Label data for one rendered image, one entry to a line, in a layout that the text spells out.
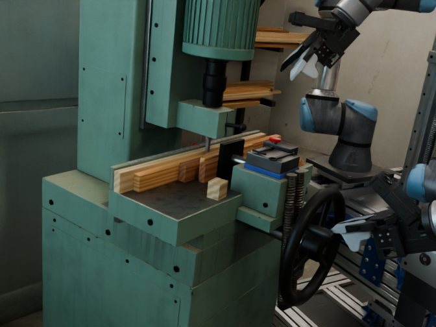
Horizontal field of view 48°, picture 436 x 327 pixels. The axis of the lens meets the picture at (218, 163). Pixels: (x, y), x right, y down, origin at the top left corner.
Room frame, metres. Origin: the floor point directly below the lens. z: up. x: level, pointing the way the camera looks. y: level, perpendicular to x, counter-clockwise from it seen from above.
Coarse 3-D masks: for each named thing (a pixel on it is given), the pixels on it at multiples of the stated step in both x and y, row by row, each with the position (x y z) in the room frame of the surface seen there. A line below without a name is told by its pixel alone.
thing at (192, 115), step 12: (180, 108) 1.23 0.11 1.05; (192, 108) 1.21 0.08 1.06; (204, 108) 1.19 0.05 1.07; (216, 108) 1.20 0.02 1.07; (228, 108) 1.22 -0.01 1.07; (180, 120) 1.23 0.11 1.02; (192, 120) 1.21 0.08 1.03; (204, 120) 1.18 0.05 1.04; (216, 120) 1.16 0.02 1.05; (228, 120) 1.20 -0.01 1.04; (204, 132) 1.18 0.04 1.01; (216, 132) 1.16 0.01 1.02; (228, 132) 1.20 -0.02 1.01
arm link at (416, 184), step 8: (432, 160) 0.96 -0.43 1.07; (416, 168) 0.96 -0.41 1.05; (424, 168) 0.95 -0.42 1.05; (432, 168) 0.94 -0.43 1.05; (408, 176) 0.96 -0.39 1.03; (416, 176) 0.94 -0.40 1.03; (424, 176) 0.93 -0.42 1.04; (432, 176) 0.93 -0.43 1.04; (408, 184) 0.95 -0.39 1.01; (416, 184) 0.94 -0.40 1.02; (424, 184) 0.93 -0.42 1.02; (432, 184) 0.92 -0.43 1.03; (408, 192) 0.95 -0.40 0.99; (416, 192) 0.94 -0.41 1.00; (424, 192) 0.92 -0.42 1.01; (432, 192) 0.91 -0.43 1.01; (424, 200) 0.93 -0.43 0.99; (432, 200) 0.91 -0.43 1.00
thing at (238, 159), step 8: (224, 144) 1.15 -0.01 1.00; (232, 144) 1.17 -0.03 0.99; (240, 144) 1.20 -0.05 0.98; (224, 152) 1.15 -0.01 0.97; (232, 152) 1.17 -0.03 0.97; (240, 152) 1.20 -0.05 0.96; (224, 160) 1.15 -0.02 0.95; (232, 160) 1.16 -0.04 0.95; (240, 160) 1.15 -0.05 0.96; (224, 168) 1.15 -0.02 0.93; (232, 168) 1.18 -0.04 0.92; (216, 176) 1.15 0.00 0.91; (224, 176) 1.16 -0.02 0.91
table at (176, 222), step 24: (312, 168) 1.37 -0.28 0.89; (144, 192) 1.01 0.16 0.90; (168, 192) 1.03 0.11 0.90; (192, 192) 1.05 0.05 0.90; (120, 216) 0.98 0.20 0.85; (144, 216) 0.94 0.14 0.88; (168, 216) 0.90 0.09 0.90; (192, 216) 0.92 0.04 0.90; (216, 216) 0.99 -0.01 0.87; (240, 216) 1.05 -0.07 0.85; (264, 216) 1.02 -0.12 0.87; (168, 240) 0.90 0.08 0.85
